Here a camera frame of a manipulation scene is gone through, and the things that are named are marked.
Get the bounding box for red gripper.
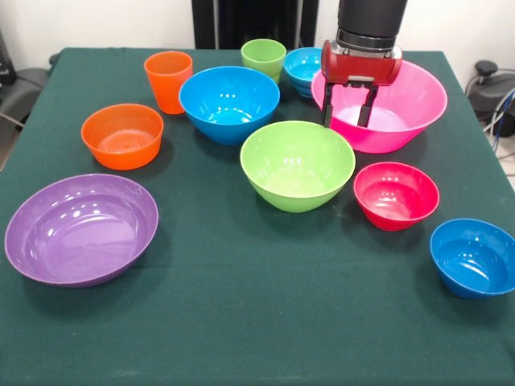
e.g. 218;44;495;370
319;39;404;129

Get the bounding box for large pink bowl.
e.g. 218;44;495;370
311;60;449;154

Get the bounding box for small ribbed cyan bowl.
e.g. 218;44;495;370
283;47;323;99

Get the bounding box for green bowl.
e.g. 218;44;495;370
239;120;357;214

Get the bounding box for red bowl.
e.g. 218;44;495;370
352;161;441;232

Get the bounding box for green cup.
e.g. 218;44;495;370
240;38;287;85

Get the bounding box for large light blue bowl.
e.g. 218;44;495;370
178;65;282;146

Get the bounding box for black floor stand base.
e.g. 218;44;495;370
0;30;52;125
466;60;515;121

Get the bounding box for orange cup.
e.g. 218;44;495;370
143;50;194;116

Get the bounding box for dark green tablecloth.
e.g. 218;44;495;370
0;47;515;386

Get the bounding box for small dark blue bowl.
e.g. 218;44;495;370
429;218;515;300

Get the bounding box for orange bowl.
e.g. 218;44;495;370
80;103;165;171

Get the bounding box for purple bowl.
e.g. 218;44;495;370
3;173;160;289

